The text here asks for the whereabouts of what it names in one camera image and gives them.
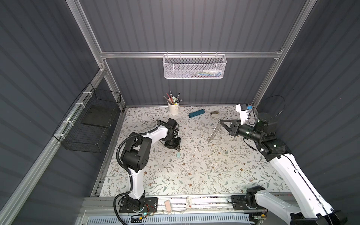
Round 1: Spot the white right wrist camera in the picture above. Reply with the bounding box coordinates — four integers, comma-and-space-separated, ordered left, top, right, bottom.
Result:
235, 103, 253, 125

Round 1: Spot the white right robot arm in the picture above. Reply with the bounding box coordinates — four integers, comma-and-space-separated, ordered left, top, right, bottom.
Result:
219, 112, 348, 225

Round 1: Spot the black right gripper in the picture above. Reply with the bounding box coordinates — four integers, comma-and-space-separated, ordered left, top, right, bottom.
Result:
219, 119, 261, 143

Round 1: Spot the white wire mesh basket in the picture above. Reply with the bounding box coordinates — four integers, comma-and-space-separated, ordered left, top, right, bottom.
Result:
162, 54, 227, 79

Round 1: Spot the black wire wall basket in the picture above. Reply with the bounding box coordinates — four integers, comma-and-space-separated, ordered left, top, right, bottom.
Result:
53, 85, 122, 153

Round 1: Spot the silver metal carabiner key holder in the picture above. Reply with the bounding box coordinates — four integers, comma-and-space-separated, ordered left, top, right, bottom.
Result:
207, 114, 225, 143

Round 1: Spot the teal stapler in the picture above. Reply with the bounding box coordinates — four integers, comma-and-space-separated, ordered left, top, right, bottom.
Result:
188, 109, 205, 118

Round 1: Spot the black right camera cable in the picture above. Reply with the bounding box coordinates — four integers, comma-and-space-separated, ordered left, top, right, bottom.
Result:
251, 95, 286, 120

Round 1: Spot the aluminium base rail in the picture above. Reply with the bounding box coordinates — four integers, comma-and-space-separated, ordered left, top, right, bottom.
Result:
81, 192, 306, 216

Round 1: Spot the white metal pen cup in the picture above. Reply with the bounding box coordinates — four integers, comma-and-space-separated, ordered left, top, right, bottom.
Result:
168, 103, 180, 115

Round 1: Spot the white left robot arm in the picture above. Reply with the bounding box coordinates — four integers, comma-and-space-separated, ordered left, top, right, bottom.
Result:
116, 118, 181, 212

